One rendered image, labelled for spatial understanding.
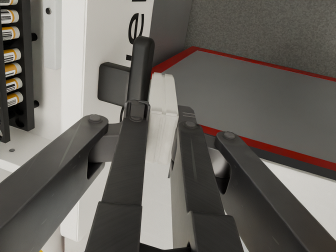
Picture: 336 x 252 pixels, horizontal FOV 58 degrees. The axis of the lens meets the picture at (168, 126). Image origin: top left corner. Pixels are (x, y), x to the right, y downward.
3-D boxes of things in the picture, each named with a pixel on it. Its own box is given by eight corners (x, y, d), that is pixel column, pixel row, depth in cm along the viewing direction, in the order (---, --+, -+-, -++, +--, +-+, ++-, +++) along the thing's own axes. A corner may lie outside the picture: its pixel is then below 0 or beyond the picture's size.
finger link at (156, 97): (155, 165, 16) (141, 163, 16) (157, 112, 22) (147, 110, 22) (164, 113, 15) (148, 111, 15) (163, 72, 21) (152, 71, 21)
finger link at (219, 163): (177, 145, 14) (241, 153, 14) (173, 103, 18) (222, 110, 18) (172, 172, 14) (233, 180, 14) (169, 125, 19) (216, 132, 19)
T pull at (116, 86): (157, 37, 20) (149, 40, 19) (143, 135, 23) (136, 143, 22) (109, 26, 21) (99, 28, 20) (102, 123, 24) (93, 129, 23)
